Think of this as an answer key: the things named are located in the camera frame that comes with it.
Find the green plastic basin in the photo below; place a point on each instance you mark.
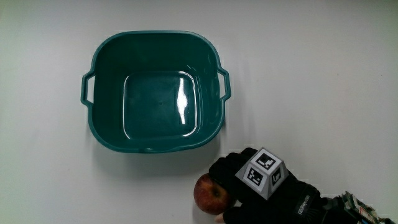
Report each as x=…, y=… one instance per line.
x=160, y=102

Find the red apple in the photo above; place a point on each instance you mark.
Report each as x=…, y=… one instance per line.
x=209, y=196

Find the person's right hand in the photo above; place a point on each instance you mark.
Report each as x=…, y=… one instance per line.
x=280, y=202

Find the white desk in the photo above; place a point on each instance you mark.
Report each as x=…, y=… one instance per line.
x=311, y=77

